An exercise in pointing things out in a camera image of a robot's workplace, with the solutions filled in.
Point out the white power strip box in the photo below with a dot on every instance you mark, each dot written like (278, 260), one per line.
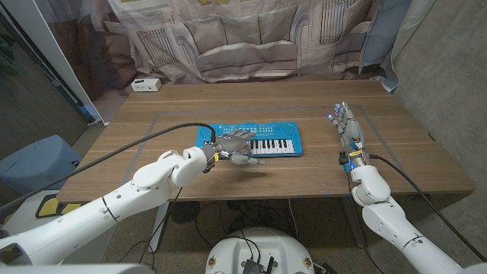
(146, 85)

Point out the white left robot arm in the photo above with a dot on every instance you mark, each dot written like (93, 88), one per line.
(125, 198)

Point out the blue-grey plastic bin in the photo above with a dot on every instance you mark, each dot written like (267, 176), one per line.
(34, 160)

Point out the white table leg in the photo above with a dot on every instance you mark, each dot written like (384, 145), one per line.
(161, 228)

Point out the white platform with yellow mark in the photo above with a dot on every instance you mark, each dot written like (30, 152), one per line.
(23, 217)

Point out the black box with antenna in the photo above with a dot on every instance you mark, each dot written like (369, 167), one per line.
(253, 266)

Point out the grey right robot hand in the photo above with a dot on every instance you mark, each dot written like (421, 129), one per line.
(352, 131)

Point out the printed sofa backdrop cloth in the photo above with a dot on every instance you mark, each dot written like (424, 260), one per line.
(243, 42)

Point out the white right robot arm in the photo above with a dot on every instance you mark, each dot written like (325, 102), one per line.
(395, 228)

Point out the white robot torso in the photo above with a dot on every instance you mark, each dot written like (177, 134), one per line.
(262, 243)

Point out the white slanted panel frame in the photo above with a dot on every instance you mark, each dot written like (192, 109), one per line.
(45, 49)

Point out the round black floor fan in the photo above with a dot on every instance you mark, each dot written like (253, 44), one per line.
(186, 212)

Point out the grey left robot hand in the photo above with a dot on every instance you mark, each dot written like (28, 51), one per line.
(234, 142)

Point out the blue toy piano keyboard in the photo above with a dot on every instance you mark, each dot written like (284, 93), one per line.
(281, 131)

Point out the grey table leg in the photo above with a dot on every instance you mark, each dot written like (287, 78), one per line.
(354, 222)

